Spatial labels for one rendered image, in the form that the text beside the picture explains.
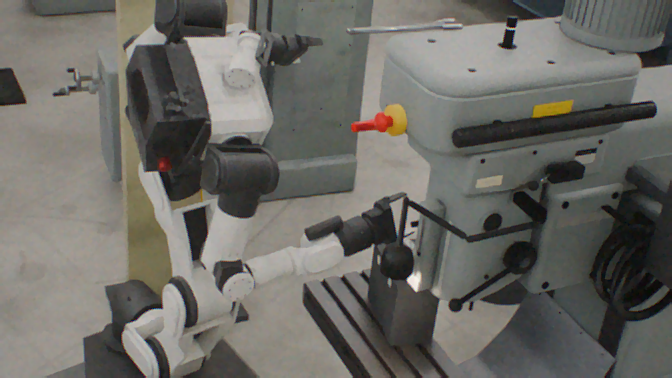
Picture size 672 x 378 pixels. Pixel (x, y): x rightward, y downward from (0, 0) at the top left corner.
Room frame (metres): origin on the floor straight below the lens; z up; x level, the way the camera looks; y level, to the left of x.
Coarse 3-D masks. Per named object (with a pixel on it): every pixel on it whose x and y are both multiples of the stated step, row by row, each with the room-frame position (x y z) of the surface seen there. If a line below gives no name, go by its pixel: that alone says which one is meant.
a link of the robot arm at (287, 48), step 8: (280, 40) 2.40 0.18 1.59; (288, 40) 2.42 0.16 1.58; (296, 40) 2.44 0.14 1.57; (304, 40) 2.44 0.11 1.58; (280, 48) 2.38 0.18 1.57; (288, 48) 2.40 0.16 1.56; (296, 48) 2.42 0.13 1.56; (304, 48) 2.43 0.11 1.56; (272, 56) 2.36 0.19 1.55; (280, 56) 2.38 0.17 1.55; (288, 56) 2.42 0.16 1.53; (296, 56) 2.44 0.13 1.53; (272, 64) 2.37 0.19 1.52; (280, 64) 2.46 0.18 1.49; (288, 64) 2.46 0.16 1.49
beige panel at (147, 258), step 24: (120, 0) 3.08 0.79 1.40; (144, 0) 3.11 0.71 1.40; (120, 24) 3.08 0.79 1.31; (144, 24) 3.11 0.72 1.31; (120, 48) 3.09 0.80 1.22; (120, 72) 3.10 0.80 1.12; (120, 96) 3.11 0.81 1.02; (144, 192) 3.11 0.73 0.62; (144, 216) 3.11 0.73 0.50; (144, 240) 3.11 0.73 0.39; (144, 264) 3.10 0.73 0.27; (168, 264) 3.15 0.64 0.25; (240, 312) 3.16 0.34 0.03
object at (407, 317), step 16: (368, 288) 2.10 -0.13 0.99; (384, 288) 1.99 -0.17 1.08; (400, 288) 1.90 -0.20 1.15; (384, 304) 1.97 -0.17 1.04; (400, 304) 1.90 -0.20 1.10; (416, 304) 1.91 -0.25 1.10; (432, 304) 1.93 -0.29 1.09; (384, 320) 1.95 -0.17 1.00; (400, 320) 1.90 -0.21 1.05; (416, 320) 1.92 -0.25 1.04; (432, 320) 1.93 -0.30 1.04; (400, 336) 1.91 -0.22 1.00; (416, 336) 1.92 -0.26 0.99; (432, 336) 1.93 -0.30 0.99
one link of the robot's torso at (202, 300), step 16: (144, 176) 2.06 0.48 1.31; (160, 176) 2.04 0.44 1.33; (160, 192) 2.01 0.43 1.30; (160, 208) 2.00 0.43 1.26; (192, 208) 2.03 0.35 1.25; (208, 208) 2.06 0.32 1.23; (160, 224) 2.04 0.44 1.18; (176, 224) 1.98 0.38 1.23; (192, 224) 2.04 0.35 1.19; (208, 224) 2.06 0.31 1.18; (176, 240) 2.00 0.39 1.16; (192, 240) 2.03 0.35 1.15; (176, 256) 2.00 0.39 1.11; (192, 256) 2.01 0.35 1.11; (176, 272) 2.00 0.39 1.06; (192, 272) 1.95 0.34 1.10; (192, 288) 1.94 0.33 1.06; (208, 288) 1.95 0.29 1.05; (192, 304) 1.91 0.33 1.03; (208, 304) 1.93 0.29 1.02; (224, 304) 1.96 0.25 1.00; (192, 320) 1.91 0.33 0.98; (208, 320) 1.94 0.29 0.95
